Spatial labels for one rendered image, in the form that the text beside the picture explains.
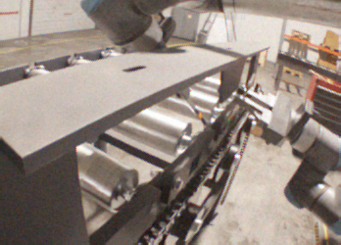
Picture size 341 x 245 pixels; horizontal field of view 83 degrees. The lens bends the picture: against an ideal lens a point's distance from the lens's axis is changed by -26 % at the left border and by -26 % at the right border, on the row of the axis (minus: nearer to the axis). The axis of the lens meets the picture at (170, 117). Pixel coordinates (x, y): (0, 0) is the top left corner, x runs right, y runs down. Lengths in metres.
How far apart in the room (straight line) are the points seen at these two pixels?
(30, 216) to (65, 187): 0.04
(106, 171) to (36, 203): 0.32
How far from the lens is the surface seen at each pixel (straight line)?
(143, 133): 0.74
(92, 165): 0.52
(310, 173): 0.65
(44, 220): 0.22
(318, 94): 2.70
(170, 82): 0.19
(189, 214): 0.46
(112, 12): 0.40
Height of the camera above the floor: 1.22
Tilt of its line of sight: 24 degrees down
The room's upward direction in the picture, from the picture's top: 10 degrees clockwise
